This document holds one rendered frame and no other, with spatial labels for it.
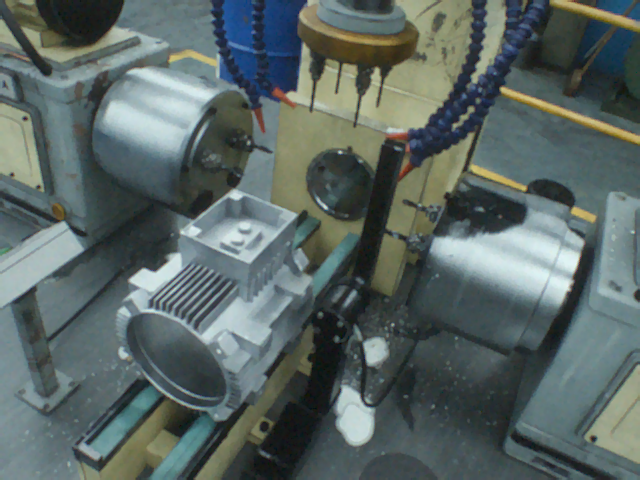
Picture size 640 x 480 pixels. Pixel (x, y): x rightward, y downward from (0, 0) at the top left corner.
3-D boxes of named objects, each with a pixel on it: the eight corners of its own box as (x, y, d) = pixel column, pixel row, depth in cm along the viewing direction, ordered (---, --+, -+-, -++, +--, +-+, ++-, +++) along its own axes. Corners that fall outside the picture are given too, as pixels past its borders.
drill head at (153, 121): (131, 138, 129) (123, 30, 113) (267, 191, 119) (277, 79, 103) (45, 185, 110) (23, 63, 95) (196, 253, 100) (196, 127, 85)
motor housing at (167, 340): (205, 294, 92) (206, 198, 80) (307, 342, 86) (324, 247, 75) (120, 377, 77) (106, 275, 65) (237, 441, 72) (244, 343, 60)
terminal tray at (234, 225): (229, 229, 81) (231, 187, 77) (294, 257, 78) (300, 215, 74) (178, 275, 72) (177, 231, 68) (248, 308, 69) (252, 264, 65)
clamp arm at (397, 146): (354, 279, 88) (388, 134, 73) (371, 287, 87) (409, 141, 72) (345, 292, 85) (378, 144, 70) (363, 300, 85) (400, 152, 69)
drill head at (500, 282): (397, 244, 110) (429, 129, 95) (607, 328, 99) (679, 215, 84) (346, 321, 92) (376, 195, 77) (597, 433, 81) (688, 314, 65)
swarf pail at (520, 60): (496, 64, 494) (506, 33, 477) (503, 55, 516) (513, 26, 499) (529, 74, 485) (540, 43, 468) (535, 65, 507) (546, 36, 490)
